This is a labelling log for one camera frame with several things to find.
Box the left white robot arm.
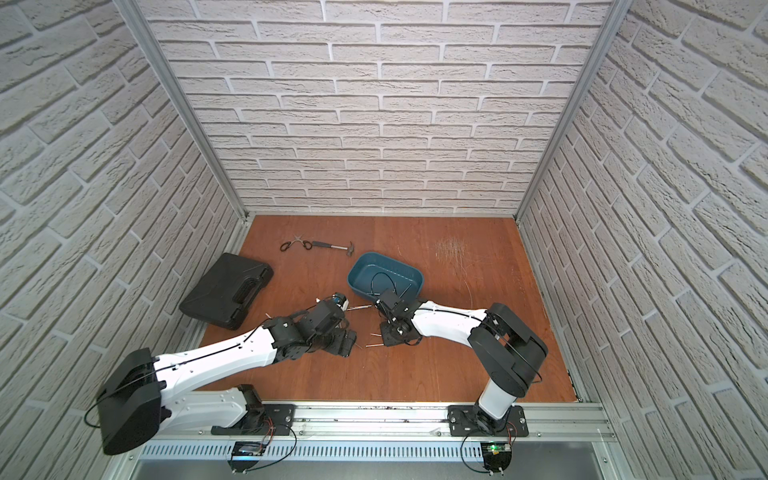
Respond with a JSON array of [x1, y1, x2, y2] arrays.
[[93, 293, 357, 455]]

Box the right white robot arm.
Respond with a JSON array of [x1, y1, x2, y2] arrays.
[[375, 290, 548, 422]]

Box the teal plastic storage box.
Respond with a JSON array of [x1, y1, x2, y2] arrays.
[[347, 251, 424, 302]]

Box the black plastic tool case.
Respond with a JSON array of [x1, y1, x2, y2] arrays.
[[179, 253, 274, 330]]

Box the left controller board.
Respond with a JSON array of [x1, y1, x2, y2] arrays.
[[228, 442, 264, 473]]

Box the controller board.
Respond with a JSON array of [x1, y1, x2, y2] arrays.
[[228, 442, 264, 473], [480, 442, 513, 475]]

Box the right controller board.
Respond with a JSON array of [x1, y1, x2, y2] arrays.
[[480, 442, 513, 475]]

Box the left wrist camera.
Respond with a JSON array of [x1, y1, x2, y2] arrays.
[[331, 293, 349, 312]]

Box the small black-handled hammer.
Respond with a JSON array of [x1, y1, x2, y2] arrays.
[[311, 241, 355, 257]]

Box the black-handled scissors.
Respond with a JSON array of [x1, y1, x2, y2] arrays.
[[279, 235, 313, 252]]

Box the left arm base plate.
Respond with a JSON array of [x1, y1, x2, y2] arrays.
[[211, 403, 296, 436]]

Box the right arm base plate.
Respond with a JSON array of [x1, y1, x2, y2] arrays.
[[446, 404, 529, 438]]

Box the aluminium front rail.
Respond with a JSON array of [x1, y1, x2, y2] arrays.
[[128, 402, 618, 466]]

